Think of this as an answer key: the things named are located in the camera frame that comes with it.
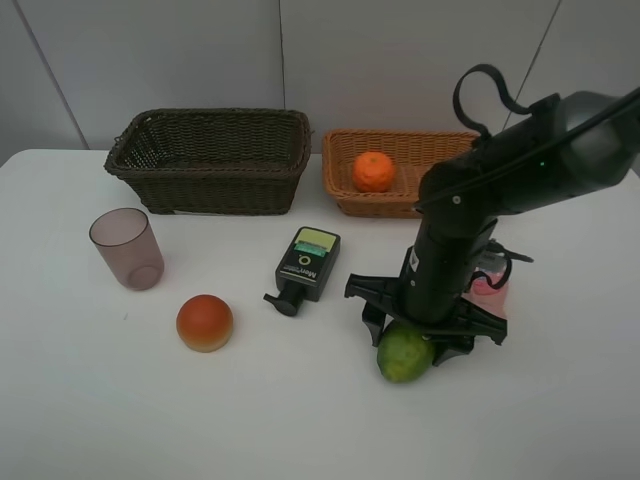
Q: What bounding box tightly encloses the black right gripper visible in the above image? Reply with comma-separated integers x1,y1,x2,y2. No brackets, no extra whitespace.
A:
344,212,507,366

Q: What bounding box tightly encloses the green lime fruit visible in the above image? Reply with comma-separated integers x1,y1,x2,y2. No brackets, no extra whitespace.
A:
376,321,436,384

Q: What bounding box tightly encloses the pink lotion bottle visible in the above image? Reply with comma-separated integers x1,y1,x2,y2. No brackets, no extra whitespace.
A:
463,252,508,319

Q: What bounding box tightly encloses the black green pump bottle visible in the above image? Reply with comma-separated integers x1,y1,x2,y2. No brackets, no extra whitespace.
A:
263,226,341,317

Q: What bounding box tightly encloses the orange tangerine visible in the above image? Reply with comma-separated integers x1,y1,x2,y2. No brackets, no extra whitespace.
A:
352,152,396,193

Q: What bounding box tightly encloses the translucent purple plastic cup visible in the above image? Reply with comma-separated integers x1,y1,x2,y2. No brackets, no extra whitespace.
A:
89,208,164,291

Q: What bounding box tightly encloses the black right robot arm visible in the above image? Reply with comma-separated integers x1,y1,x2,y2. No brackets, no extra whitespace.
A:
345,91,639,364

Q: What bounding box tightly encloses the orange wicker basket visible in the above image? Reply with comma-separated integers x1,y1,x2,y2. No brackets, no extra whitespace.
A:
322,129,475,218

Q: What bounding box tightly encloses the round brown bread bun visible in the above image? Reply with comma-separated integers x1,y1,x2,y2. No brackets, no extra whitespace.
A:
176,295,234,353

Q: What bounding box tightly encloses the dark brown wicker basket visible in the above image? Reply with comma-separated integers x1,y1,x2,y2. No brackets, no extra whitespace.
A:
104,108,311,216

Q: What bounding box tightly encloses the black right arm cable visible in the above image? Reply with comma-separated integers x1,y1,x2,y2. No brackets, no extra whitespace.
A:
452,63,534,136

